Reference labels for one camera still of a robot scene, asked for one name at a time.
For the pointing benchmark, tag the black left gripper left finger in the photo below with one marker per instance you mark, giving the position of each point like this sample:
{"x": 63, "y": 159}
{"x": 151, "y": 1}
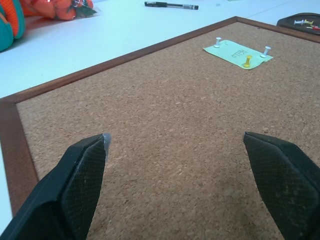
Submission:
{"x": 57, "y": 195}

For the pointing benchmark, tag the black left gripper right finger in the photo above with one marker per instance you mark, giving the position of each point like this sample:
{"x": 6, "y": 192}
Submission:
{"x": 287, "y": 190}

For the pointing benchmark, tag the yellow push pin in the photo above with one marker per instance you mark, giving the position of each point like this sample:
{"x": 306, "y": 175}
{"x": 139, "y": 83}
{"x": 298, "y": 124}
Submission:
{"x": 247, "y": 61}
{"x": 310, "y": 23}

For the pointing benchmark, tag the white push pin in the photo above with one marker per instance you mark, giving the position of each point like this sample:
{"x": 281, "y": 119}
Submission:
{"x": 266, "y": 51}
{"x": 298, "y": 22}
{"x": 218, "y": 42}

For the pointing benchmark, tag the green paper note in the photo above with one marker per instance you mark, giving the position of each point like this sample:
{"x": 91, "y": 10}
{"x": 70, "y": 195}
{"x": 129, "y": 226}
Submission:
{"x": 230, "y": 53}

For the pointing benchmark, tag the wood framed cork board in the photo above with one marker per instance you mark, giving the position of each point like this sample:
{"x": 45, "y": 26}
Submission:
{"x": 162, "y": 112}

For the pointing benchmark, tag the dark brown tray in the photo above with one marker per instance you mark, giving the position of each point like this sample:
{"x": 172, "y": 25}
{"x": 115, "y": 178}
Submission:
{"x": 287, "y": 21}

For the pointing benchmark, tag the teal dinosaur backpack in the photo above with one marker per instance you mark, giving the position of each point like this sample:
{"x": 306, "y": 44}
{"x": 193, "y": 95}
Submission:
{"x": 10, "y": 25}

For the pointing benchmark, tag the bag of orange fruits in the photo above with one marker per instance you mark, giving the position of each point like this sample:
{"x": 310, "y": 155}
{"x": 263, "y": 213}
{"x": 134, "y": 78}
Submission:
{"x": 55, "y": 8}

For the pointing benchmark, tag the black pen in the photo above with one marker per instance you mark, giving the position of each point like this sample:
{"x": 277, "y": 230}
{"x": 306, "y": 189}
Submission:
{"x": 170, "y": 5}

